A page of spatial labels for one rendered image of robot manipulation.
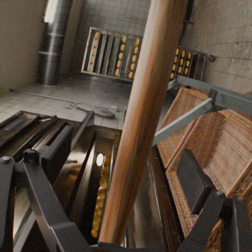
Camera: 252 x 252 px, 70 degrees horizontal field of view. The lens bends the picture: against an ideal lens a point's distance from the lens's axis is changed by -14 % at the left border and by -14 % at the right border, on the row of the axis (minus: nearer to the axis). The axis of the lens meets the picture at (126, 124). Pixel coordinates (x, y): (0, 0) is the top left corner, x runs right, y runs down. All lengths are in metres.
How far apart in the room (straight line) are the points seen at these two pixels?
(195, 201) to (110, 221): 0.10
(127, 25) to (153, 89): 5.07
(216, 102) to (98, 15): 4.87
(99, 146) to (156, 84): 1.70
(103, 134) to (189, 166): 1.62
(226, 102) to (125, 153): 0.48
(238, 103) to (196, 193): 0.50
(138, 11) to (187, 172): 5.17
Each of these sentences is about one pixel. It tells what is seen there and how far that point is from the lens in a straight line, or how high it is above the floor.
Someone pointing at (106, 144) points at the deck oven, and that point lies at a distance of 1.84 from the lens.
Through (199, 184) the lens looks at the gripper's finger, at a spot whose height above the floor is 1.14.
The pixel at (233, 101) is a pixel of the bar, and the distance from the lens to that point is 0.64.
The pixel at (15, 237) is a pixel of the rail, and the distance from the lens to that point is 0.62.
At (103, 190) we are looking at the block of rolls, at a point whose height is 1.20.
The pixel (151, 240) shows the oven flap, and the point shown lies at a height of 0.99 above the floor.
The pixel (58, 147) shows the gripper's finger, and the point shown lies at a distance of 0.17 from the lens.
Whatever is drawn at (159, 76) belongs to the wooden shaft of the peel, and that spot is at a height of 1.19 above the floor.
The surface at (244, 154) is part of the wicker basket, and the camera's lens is 1.04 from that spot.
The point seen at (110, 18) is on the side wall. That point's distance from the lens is 5.28.
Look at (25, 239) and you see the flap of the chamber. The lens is 0.61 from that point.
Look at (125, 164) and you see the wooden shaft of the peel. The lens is 0.19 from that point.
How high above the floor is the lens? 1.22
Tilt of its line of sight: 4 degrees down
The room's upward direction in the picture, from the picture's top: 79 degrees counter-clockwise
